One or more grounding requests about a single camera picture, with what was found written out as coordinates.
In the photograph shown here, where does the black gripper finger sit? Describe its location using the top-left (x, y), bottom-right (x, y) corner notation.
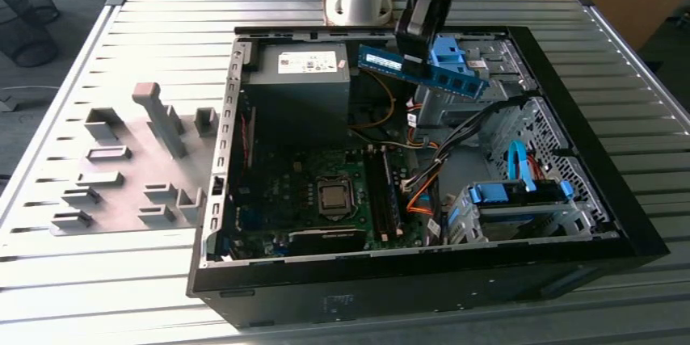
top-left (428, 0), bottom-right (466, 45)
top-left (392, 0), bottom-right (435, 79)

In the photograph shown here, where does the blue RAM stick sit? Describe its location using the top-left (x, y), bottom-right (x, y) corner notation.
top-left (358, 44), bottom-right (491, 99)

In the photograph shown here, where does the tall metal drive cage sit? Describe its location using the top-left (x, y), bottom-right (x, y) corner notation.
top-left (414, 36), bottom-right (540, 128)

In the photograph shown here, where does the grey power supply unit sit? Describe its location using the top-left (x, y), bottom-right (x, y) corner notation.
top-left (241, 42), bottom-right (355, 152)

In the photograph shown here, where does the blue carrier with disk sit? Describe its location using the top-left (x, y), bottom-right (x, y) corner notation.
top-left (467, 181), bottom-right (572, 204)

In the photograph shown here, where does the silver CPU chip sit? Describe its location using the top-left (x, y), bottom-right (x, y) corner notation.
top-left (322, 184), bottom-right (351, 209)

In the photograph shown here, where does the green motherboard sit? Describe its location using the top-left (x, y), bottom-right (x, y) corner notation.
top-left (228, 145), bottom-right (432, 259)

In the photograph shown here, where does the black graphics card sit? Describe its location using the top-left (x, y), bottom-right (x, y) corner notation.
top-left (287, 227), bottom-right (367, 255)

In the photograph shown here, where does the low metal disk bay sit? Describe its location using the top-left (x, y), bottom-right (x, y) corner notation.
top-left (440, 191), bottom-right (599, 245)

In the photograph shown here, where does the grey parts rack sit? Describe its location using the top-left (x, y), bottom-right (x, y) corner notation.
top-left (48, 82), bottom-right (220, 238)

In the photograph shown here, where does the black PC case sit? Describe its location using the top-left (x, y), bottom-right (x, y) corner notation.
top-left (185, 24), bottom-right (671, 328)

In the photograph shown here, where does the black mesh wastebasket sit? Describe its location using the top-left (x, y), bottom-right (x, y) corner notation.
top-left (0, 0), bottom-right (61, 68)

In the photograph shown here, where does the thin yellow wire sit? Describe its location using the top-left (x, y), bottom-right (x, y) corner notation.
top-left (348, 74), bottom-right (398, 130)

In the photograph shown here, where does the black cable bundle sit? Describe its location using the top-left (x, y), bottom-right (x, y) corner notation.
top-left (402, 96), bottom-right (527, 196)

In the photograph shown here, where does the white plug with wires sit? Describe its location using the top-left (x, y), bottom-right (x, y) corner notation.
top-left (399, 175), bottom-right (432, 196)

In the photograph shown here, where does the CPU socket metal frame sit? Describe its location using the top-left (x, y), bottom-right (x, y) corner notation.
top-left (314, 174), bottom-right (358, 221)

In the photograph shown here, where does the orange flat wire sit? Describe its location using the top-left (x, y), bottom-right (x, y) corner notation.
top-left (407, 191), bottom-right (432, 215)

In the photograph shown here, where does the blue flat wire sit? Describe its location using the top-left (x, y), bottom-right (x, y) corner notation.
top-left (507, 139), bottom-right (538, 192)

